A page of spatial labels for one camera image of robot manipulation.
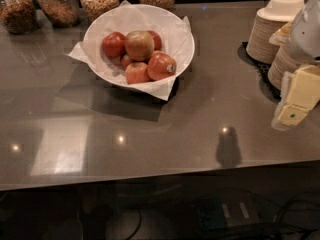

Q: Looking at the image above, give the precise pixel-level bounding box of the black rubber mat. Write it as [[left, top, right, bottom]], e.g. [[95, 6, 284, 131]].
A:
[[238, 42, 281, 102]]

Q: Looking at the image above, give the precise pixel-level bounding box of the red apple back right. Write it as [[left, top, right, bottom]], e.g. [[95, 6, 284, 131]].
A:
[[148, 30, 162, 50]]

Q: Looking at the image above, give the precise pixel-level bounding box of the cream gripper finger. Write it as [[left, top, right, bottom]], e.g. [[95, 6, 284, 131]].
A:
[[271, 71, 293, 131]]

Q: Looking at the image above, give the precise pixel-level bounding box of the paper bowl stack back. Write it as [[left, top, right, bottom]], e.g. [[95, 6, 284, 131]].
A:
[[246, 0, 304, 64]]

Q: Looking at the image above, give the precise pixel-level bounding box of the small apple center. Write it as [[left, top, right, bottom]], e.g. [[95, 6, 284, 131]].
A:
[[120, 54, 134, 70]]

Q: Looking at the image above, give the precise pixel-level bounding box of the dark device under table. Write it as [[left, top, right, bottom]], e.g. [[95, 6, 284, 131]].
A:
[[194, 197, 264, 233]]

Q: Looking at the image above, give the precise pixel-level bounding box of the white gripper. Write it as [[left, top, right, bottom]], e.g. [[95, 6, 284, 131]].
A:
[[279, 0, 320, 127]]

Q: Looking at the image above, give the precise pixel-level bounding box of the paper bowl stack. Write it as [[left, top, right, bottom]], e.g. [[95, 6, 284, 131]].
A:
[[246, 0, 304, 64], [268, 22, 300, 90]]

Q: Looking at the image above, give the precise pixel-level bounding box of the paper bowl stack front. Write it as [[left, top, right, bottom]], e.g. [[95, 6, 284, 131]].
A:
[[268, 22, 300, 90]]

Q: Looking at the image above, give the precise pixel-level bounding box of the glass jar far left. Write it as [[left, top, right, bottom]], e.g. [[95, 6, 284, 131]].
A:
[[0, 0, 38, 34]]

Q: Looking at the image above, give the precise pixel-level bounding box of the red apple with sticker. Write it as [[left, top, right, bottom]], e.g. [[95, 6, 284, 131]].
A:
[[147, 52, 177, 81]]

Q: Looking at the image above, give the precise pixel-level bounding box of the black cable under table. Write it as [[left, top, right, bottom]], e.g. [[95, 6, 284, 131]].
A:
[[126, 197, 320, 240]]

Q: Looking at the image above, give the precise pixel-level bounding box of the red apple left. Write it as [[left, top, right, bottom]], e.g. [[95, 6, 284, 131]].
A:
[[102, 32, 125, 59]]

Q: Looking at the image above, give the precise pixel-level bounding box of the large yellow-red apple top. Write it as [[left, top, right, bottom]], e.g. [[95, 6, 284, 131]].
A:
[[124, 31, 154, 61]]

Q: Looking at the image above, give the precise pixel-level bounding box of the red-yellow apple front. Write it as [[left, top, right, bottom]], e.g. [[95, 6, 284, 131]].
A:
[[125, 62, 151, 84]]

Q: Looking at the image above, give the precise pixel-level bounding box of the white bowl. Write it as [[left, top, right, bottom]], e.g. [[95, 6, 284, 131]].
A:
[[82, 3, 196, 89]]

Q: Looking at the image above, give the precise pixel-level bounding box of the white paper liner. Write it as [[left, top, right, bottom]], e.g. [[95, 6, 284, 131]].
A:
[[67, 0, 193, 102]]

